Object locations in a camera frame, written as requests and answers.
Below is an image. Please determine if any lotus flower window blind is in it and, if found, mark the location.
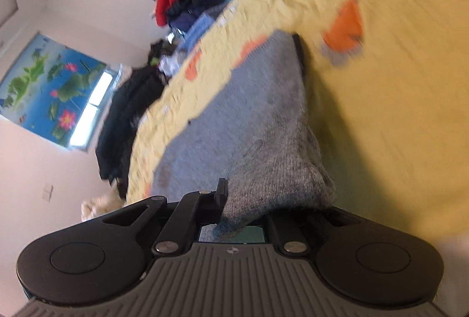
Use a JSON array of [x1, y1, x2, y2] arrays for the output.
[[1, 33, 118, 150]]

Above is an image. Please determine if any grey navy knit sweater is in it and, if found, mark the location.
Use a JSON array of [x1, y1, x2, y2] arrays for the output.
[[151, 30, 335, 242]]

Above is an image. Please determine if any white wall switch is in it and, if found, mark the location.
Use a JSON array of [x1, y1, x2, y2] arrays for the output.
[[41, 184, 54, 203]]

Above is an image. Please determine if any yellow carrot print bedspread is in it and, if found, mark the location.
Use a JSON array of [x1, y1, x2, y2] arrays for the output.
[[127, 0, 468, 242]]

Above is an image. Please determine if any black coat on bed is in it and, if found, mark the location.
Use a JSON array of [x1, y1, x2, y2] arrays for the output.
[[95, 65, 167, 200]]

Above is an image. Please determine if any dark navy garment in pile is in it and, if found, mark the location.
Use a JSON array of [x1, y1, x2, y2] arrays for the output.
[[166, 0, 225, 32]]

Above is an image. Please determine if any white crumpled plastic bag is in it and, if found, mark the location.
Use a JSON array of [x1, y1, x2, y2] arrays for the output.
[[158, 50, 188, 77]]

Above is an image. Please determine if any cream patterned quilt bundle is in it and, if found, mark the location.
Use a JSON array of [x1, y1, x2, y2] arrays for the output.
[[81, 190, 126, 222]]

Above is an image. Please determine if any light blue knit blanket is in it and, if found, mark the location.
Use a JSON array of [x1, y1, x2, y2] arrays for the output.
[[176, 4, 226, 54]]

